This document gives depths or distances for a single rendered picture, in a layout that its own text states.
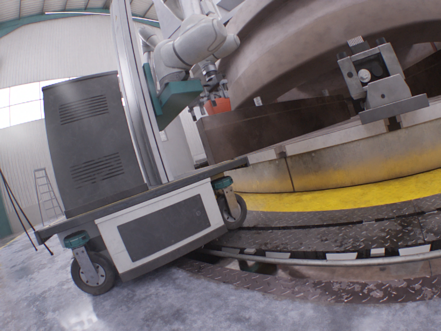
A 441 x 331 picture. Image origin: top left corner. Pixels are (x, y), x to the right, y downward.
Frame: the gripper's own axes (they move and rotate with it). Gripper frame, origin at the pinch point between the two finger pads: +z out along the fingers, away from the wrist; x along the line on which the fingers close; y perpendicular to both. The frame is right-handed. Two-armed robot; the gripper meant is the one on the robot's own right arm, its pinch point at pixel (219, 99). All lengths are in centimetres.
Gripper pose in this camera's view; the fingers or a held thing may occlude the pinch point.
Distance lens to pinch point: 120.4
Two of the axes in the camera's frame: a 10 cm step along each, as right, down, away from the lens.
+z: 3.1, 9.5, 0.5
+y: -7.9, 2.8, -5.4
